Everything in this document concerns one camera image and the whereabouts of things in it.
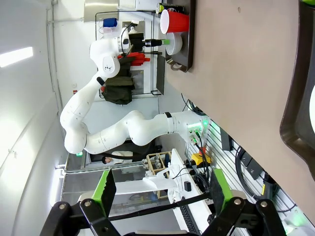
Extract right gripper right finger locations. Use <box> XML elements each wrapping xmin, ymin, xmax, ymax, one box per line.
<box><xmin>201</xmin><ymin>168</ymin><xmax>287</xmax><ymax>236</ymax></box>

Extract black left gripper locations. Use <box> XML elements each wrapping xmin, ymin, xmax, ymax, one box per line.
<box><xmin>128</xmin><ymin>33</ymin><xmax>172</xmax><ymax>52</ymax></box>

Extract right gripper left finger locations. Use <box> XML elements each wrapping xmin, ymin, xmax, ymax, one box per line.
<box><xmin>40</xmin><ymin>168</ymin><xmax>119</xmax><ymax>236</ymax></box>

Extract white bowl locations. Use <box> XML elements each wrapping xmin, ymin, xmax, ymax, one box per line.
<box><xmin>308</xmin><ymin>85</ymin><xmax>315</xmax><ymax>124</ymax></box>
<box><xmin>165</xmin><ymin>31</ymin><xmax>184</xmax><ymax>56</ymax></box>

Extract red plastic cup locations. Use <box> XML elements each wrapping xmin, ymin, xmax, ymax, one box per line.
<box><xmin>159</xmin><ymin>9</ymin><xmax>190</xmax><ymax>34</ymax></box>

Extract black can with green top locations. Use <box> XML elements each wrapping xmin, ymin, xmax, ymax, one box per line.
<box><xmin>156</xmin><ymin>2</ymin><xmax>186</xmax><ymax>14</ymax></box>

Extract brown plastic tray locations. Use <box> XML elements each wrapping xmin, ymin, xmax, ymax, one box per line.
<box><xmin>164</xmin><ymin>0</ymin><xmax>196</xmax><ymax>73</ymax></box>
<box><xmin>279</xmin><ymin>0</ymin><xmax>315</xmax><ymax>174</ymax></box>

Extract red folded item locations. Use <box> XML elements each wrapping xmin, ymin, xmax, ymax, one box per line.
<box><xmin>117</xmin><ymin>51</ymin><xmax>151</xmax><ymax>67</ymax></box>

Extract black flat board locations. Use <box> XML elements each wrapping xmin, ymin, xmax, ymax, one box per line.
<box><xmin>156</xmin><ymin>54</ymin><xmax>165</xmax><ymax>96</ymax></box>

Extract black metal coat rack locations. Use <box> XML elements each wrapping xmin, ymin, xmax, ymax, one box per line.
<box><xmin>94</xmin><ymin>10</ymin><xmax>165</xmax><ymax>97</ymax></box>

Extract black keyboard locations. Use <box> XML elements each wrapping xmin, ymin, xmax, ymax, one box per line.
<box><xmin>179</xmin><ymin>203</ymin><xmax>202</xmax><ymax>236</ymax></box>

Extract yellow emergency stop box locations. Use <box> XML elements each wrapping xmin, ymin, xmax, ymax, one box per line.
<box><xmin>191</xmin><ymin>151</ymin><xmax>212</xmax><ymax>165</ymax></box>

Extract blue pouch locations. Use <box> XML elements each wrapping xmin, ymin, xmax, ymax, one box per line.
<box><xmin>102</xmin><ymin>17</ymin><xmax>118</xmax><ymax>28</ymax></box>

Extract seated person in white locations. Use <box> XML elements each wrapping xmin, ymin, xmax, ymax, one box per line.
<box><xmin>101</xmin><ymin>150</ymin><xmax>134</xmax><ymax>165</ymax></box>

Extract white computer desk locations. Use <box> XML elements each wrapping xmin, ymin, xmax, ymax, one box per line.
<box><xmin>169</xmin><ymin>148</ymin><xmax>210</xmax><ymax>235</ymax></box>

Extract dark olive hanging clothes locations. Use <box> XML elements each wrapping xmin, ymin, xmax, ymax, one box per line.
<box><xmin>100</xmin><ymin>56</ymin><xmax>136</xmax><ymax>106</ymax></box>

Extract black power adapter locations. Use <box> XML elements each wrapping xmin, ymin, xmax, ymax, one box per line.
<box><xmin>220</xmin><ymin>127</ymin><xmax>234</xmax><ymax>151</ymax></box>

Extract silver metal cabinet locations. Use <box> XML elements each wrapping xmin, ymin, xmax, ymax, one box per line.
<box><xmin>83</xmin><ymin>0</ymin><xmax>119</xmax><ymax>24</ymax></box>

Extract wooden crate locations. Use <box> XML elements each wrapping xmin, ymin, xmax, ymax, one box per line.
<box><xmin>146</xmin><ymin>151</ymin><xmax>172</xmax><ymax>177</ymax></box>

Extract ceiling light panel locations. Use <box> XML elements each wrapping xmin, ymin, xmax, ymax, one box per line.
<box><xmin>0</xmin><ymin>46</ymin><xmax>34</xmax><ymax>69</ymax></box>

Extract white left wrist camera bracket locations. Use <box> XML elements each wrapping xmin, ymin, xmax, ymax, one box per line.
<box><xmin>120</xmin><ymin>21</ymin><xmax>139</xmax><ymax>54</ymax></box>

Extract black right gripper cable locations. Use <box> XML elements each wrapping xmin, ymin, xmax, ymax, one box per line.
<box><xmin>107</xmin><ymin>192</ymin><xmax>213</xmax><ymax>221</ymax></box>

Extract black cable bundle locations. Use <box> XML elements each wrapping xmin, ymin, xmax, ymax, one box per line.
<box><xmin>181</xmin><ymin>92</ymin><xmax>207</xmax><ymax>117</ymax></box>

